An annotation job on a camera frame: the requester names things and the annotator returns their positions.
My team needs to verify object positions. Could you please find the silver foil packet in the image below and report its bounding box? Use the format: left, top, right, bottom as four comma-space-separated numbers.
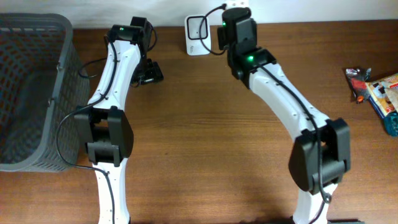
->
345, 67, 371, 104

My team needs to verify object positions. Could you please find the yellow wet wipes pack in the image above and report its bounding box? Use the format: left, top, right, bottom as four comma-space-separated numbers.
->
366, 74, 397, 119

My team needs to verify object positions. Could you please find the blue mouthwash bottle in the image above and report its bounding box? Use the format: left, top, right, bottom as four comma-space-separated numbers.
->
383, 112, 398, 137

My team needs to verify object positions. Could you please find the beige snack pouch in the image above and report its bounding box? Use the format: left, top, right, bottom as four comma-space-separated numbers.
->
385, 88, 398, 111

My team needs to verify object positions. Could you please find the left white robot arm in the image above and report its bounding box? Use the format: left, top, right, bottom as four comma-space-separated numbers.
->
73, 17, 164, 223

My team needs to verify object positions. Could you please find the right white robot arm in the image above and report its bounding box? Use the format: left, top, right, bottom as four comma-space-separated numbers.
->
217, 7, 351, 223

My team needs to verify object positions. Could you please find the white barcode scanner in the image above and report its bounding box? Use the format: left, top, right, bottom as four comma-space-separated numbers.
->
185, 15, 211, 56

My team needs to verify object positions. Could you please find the dark grey plastic basket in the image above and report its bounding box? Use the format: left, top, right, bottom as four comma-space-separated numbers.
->
1, 13, 90, 172

